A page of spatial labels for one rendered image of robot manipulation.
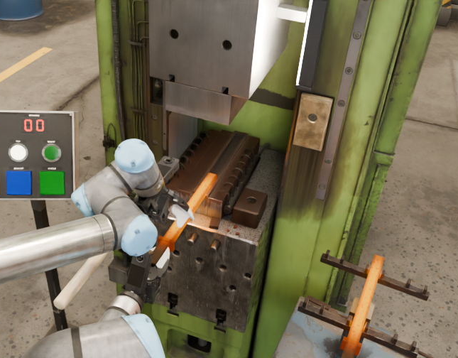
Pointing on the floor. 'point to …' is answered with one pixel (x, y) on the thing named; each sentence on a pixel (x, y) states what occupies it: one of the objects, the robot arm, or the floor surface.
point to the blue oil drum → (15, 9)
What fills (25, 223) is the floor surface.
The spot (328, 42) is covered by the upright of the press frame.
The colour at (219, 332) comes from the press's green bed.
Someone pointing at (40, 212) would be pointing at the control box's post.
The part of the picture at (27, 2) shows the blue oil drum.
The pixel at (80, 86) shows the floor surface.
